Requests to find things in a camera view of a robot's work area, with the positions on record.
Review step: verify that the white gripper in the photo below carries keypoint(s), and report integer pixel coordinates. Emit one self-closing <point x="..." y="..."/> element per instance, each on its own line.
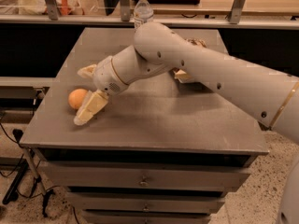
<point x="106" y="75"/>

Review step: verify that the orange fruit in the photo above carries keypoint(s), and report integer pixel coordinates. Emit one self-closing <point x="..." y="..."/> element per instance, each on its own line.
<point x="76" y="97"/>

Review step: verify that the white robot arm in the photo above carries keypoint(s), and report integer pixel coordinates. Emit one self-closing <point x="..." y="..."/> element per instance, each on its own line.
<point x="269" y="96"/>

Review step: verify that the brown chip bag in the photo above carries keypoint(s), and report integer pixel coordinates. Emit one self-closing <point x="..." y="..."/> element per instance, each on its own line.
<point x="181" y="75"/>

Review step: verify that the clear plastic water bottle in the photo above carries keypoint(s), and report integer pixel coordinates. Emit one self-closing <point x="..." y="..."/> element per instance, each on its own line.
<point x="143" y="13"/>

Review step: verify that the grey drawer cabinet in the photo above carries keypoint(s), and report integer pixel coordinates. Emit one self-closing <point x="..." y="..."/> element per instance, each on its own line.
<point x="161" y="152"/>

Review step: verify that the metal tripod stand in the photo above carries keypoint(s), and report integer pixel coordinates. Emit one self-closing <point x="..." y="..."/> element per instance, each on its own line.
<point x="26" y="163"/>

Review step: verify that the metal railing frame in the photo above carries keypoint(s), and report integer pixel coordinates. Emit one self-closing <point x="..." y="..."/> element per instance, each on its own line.
<point x="244" y="14"/>

